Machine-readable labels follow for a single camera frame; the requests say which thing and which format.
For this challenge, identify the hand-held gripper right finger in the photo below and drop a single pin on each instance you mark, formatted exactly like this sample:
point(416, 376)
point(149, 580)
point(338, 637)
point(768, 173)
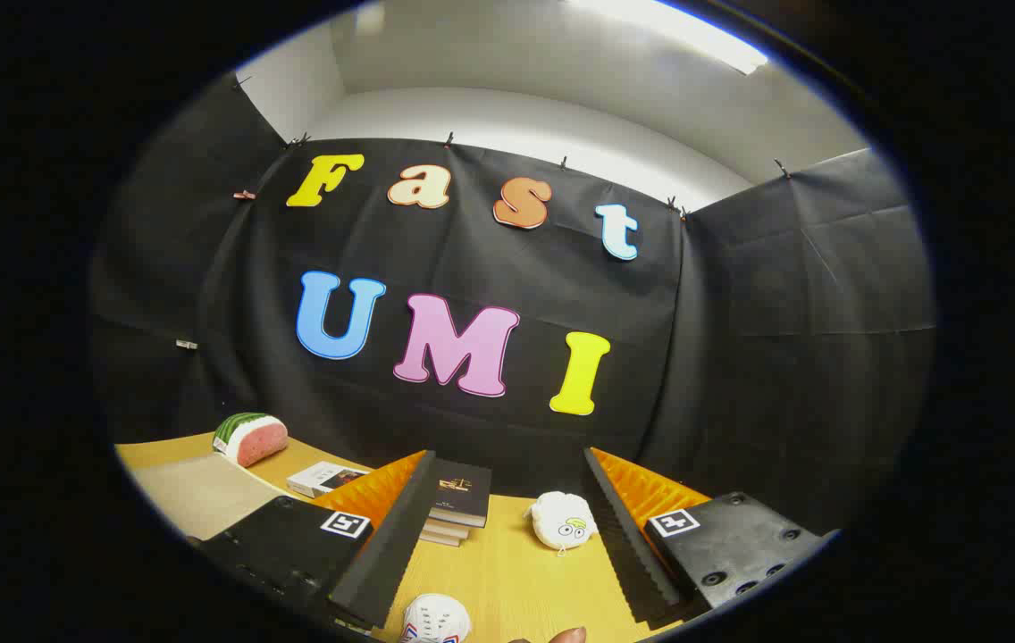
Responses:
point(624, 545)

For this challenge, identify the ceiling light panel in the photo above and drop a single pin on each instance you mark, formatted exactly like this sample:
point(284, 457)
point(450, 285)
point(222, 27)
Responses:
point(695, 36)

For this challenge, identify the black hardcover book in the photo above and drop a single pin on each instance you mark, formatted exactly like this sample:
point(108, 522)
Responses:
point(461, 489)

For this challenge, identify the black backdrop cloth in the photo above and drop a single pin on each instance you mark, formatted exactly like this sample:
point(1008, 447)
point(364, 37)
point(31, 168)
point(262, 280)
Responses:
point(722, 357)

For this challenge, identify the white striped canvas shoe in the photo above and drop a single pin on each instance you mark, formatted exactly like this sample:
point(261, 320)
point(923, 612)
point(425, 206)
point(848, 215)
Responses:
point(436, 618)

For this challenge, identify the beige fabric storage box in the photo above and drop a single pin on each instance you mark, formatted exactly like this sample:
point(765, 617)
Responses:
point(204, 496)

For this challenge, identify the thin tan book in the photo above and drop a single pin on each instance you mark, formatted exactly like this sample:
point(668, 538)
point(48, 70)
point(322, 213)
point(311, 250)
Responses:
point(440, 539)

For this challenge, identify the watermelon slice plush toy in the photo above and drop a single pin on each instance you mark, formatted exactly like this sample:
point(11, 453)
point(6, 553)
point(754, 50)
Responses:
point(253, 439)

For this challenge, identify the white cartoon face plush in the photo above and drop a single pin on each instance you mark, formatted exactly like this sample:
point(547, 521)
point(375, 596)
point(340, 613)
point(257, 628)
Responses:
point(559, 522)

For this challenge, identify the white portrait cover book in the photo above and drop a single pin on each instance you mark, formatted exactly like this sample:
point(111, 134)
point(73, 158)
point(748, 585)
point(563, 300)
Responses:
point(322, 480)

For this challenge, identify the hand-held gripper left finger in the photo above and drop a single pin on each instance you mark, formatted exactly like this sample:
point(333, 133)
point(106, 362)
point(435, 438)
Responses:
point(391, 545)

